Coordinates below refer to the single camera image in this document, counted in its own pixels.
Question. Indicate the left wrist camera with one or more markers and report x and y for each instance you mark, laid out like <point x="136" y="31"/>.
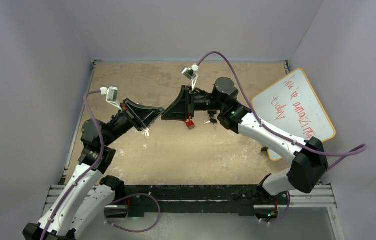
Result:
<point x="111" y="96"/>

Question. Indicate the silver keys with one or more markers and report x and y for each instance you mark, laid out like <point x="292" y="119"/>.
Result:
<point x="146" y="132"/>

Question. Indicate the black head keys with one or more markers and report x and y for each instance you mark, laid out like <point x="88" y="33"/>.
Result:
<point x="212" y="120"/>

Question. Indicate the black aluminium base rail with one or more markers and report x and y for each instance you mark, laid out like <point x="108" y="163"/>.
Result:
<point x="243" y="200"/>

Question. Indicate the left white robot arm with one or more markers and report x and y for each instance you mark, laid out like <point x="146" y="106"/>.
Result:
<point x="82" y="172"/>

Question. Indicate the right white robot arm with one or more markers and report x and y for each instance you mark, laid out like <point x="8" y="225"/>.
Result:
<point x="307" y="166"/>

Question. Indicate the red cable lock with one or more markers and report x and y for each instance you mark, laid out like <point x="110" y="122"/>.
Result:
<point x="190" y="124"/>

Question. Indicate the whiteboard with yellow frame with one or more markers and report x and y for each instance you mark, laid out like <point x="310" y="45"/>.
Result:
<point x="292" y="105"/>

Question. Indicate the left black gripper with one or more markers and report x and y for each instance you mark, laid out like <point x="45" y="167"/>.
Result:
<point x="139" y="116"/>

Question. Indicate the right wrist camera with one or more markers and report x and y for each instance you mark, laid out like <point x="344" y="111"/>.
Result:
<point x="191" y="74"/>

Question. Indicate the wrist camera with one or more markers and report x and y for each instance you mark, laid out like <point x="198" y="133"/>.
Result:
<point x="191" y="74"/>
<point x="111" y="96"/>

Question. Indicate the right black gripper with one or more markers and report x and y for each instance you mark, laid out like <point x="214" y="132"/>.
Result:
<point x="184" y="108"/>

